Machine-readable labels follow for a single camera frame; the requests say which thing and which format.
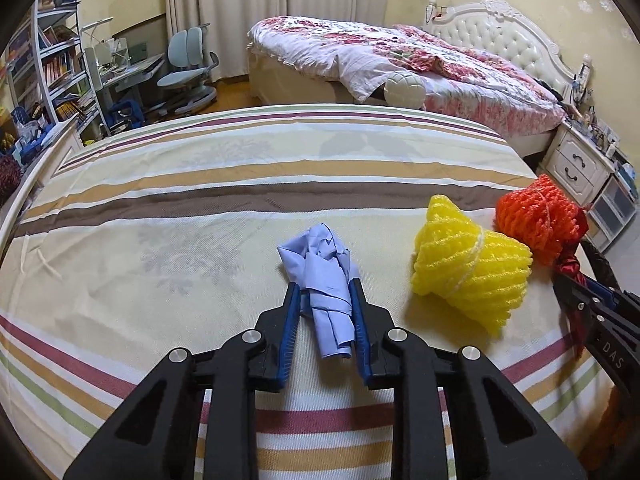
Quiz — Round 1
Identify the white curved bed rail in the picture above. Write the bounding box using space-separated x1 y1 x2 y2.
0 125 83 241

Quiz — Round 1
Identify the white tufted headboard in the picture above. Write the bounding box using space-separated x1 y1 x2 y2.
422 0 576 88

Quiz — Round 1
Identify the black garment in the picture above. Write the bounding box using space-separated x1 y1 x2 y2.
537 77 563 101

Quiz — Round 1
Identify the dark red cloth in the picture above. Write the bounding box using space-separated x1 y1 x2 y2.
552 240 593 361

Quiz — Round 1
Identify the blue cloth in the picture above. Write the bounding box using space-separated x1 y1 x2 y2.
277 224 360 361

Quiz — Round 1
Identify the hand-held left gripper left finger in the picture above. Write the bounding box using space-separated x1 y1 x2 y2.
62 282 303 480

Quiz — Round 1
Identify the white bed base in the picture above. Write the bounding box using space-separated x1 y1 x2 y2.
247 50 563 158

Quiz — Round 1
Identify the yellow foam fruit net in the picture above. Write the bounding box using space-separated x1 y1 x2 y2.
411 195 533 338

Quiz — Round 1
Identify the person's orange clothing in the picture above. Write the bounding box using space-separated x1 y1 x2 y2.
597 385 633 461

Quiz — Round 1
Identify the white nightstand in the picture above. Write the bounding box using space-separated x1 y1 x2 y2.
542 122 618 206

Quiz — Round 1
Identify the dark red fuzzy object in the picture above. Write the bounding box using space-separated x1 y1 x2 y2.
0 155 23 206

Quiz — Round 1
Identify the white bookshelf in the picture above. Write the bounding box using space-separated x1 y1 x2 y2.
2 0 108 146

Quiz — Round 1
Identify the bed with floral bedding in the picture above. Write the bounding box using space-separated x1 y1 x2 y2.
247 16 566 136

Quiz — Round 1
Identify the pale blue desk chair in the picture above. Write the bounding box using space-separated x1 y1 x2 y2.
157 22 221 116

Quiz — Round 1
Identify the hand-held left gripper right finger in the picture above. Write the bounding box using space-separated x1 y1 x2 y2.
348 278 588 480

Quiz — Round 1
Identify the cluster of small bottles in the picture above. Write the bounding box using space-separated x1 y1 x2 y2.
562 57 631 156

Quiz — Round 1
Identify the red foam fruit net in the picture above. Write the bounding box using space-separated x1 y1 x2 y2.
495 174 590 267

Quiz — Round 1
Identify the white desk lamp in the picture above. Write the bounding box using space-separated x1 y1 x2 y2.
80 17 113 96

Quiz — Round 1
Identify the blue plastic basket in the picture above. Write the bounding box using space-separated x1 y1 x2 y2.
10 105 61 161

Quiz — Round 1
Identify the grey study desk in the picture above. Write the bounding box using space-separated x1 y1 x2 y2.
95 55 166 133

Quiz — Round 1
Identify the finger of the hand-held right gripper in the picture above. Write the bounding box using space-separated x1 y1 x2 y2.
551 270 608 333
586 282 640 312

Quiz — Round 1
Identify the beige curtain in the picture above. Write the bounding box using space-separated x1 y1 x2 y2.
165 0 393 83

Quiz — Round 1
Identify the plastic drawer unit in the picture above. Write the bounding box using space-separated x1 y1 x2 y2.
587 160 638 253

